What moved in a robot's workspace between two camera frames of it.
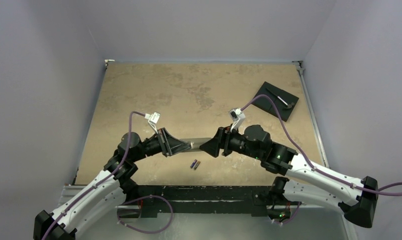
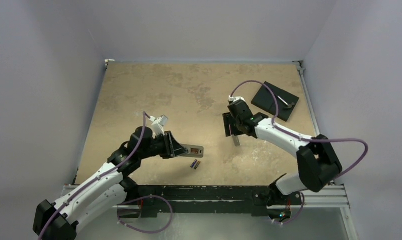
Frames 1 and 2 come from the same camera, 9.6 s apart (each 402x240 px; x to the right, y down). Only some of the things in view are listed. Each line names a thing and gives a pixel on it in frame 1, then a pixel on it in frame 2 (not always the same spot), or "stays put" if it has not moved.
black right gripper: x=225 y=141 to x=228 y=124
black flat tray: x=283 y=101 stays put
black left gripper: x=172 y=145 stays put
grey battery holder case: x=195 y=143 to x=194 y=151
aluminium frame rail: x=300 y=67 stays put
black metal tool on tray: x=287 y=106 stays put
